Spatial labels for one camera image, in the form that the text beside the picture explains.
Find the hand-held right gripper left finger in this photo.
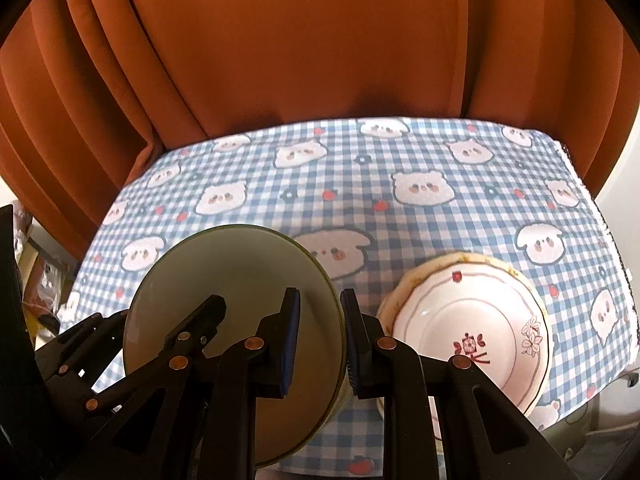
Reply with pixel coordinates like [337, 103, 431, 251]
[65, 287, 302, 480]

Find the orange curtain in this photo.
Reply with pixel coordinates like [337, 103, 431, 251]
[0, 0, 640, 261]

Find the blue checked printed tablecloth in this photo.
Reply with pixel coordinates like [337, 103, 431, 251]
[57, 116, 633, 476]

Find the large yellow floral plate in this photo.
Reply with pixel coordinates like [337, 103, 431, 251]
[375, 260, 551, 456]

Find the green floral bowl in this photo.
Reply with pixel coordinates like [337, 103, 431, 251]
[122, 223, 348, 467]

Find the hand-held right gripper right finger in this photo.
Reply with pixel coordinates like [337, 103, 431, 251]
[340, 288, 566, 480]

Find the small red patterned plate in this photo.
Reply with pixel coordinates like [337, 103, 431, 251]
[392, 264, 548, 418]

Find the wooden shelf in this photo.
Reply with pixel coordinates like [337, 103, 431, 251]
[12, 200, 81, 336]

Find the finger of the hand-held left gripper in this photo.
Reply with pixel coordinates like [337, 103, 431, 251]
[35, 310, 131, 386]
[75, 360, 151, 416]

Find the white plastic bag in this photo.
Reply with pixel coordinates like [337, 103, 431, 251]
[40, 265, 67, 306]

